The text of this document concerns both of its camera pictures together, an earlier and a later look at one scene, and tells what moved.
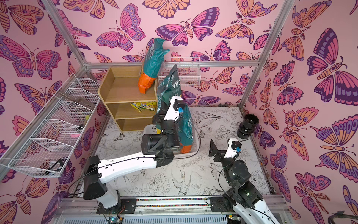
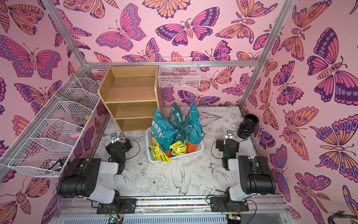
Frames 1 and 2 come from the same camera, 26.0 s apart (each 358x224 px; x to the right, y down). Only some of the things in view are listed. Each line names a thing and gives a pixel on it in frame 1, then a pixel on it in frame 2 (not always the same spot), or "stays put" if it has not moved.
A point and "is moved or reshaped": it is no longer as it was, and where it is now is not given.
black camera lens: [247, 126] stays put
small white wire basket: [189, 68] stays put
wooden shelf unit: [130, 109] stays put
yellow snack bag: [141, 106] is moved or reshaped
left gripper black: [158, 118] to [126, 145]
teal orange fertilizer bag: [185, 134] to [195, 131]
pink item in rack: [75, 135] stays put
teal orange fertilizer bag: [153, 63] is moved or reshaped
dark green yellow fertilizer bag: [169, 87] is moved or reshaped
